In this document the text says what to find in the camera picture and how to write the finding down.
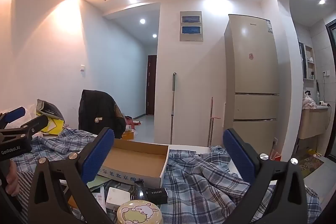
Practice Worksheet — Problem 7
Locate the beige vanity cabinet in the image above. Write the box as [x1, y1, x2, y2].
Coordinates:
[299, 106, 331, 140]

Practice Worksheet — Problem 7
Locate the black jacket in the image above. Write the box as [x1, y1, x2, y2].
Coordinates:
[78, 90, 126, 139]

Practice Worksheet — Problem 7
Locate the person's left hand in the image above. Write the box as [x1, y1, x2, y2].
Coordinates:
[5, 168, 19, 196]

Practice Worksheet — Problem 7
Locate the blue plaid shirt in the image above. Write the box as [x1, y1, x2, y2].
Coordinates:
[12, 127, 322, 224]

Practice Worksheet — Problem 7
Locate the grey bag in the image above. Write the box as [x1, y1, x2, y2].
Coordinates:
[36, 99, 65, 121]

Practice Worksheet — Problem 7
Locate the white square box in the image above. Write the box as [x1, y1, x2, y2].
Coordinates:
[106, 187, 131, 212]

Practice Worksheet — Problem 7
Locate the white remote control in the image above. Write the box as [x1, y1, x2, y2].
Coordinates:
[92, 186, 107, 214]

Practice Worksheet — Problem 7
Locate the wall electrical panel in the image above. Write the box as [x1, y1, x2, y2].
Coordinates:
[180, 11, 203, 42]

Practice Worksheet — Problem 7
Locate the small black box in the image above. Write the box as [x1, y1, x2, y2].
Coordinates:
[145, 188, 168, 205]

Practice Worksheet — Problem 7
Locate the pink cloth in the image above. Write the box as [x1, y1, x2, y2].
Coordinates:
[302, 96, 318, 109]

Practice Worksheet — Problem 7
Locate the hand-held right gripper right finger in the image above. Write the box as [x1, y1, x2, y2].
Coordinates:
[223, 128, 307, 224]

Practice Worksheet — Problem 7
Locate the green booklet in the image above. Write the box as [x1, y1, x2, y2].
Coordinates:
[87, 175, 112, 189]

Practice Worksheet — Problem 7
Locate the grey handled mop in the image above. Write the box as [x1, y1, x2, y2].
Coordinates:
[169, 72, 177, 144]

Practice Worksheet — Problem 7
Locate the wall niche shelf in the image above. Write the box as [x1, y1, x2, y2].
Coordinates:
[304, 45, 315, 80]

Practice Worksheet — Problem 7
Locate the long black box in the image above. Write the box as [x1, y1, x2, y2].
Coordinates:
[130, 180, 146, 201]

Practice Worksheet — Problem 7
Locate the round rabbit print tin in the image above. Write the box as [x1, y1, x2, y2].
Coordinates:
[116, 200, 163, 224]

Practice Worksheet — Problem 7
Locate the dark red door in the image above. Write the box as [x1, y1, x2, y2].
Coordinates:
[146, 55, 157, 115]

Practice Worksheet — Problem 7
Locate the red broom and dustpan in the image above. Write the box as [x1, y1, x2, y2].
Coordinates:
[208, 96, 221, 147]

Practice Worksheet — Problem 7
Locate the beige refrigerator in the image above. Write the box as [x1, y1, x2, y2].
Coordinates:
[223, 14, 280, 155]

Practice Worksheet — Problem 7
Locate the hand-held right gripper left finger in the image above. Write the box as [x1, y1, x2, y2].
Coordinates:
[28, 127, 115, 224]

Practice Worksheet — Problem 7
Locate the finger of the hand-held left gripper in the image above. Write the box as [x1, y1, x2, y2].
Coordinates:
[0, 114, 49, 139]
[0, 107, 27, 131]

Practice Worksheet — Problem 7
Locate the printed floor mat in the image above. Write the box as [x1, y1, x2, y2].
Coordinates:
[299, 155, 325, 178]

